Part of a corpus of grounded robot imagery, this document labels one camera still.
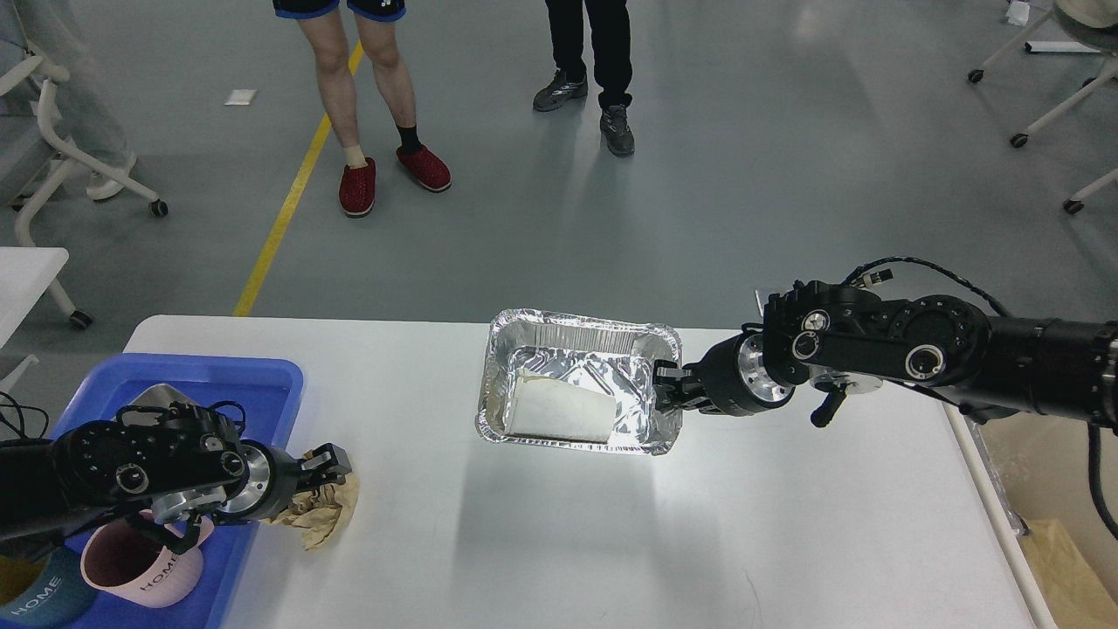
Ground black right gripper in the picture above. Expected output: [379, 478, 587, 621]
[653, 333, 795, 417]

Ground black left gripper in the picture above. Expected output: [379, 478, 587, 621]
[214, 441, 353, 525]

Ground brown paper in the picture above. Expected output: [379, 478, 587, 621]
[263, 473, 361, 552]

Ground aluminium foil tray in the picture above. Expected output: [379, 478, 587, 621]
[474, 309, 682, 455]

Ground white paper cup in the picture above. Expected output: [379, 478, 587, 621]
[504, 368, 618, 445]

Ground stainless steel tray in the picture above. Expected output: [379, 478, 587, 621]
[127, 383, 197, 418]

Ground pink HOME mug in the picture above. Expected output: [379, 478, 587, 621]
[79, 521, 203, 608]

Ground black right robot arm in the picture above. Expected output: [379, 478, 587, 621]
[653, 258, 1117, 533]

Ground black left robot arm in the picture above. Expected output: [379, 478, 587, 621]
[1, 401, 352, 562]

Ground blue plastic tray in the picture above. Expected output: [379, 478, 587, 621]
[3, 354, 303, 628]

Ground blue HOME mug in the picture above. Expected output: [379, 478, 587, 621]
[1, 546, 100, 628]

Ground person in black trousers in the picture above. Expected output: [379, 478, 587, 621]
[532, 1, 635, 158]

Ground white side table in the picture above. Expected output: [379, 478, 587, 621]
[1, 246, 93, 346]

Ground cream plastic bin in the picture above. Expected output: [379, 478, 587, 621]
[947, 409, 1115, 628]

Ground person in grey trousers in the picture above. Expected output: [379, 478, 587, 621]
[11, 1, 138, 172]

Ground white wheeled chair left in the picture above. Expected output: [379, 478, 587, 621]
[3, 49, 169, 247]

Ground person in blue shorts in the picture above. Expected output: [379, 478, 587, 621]
[271, 0, 453, 218]

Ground white chair base right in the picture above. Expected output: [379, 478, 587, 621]
[951, 1, 1115, 220]

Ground black cable on left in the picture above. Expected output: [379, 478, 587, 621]
[0, 391, 53, 442]

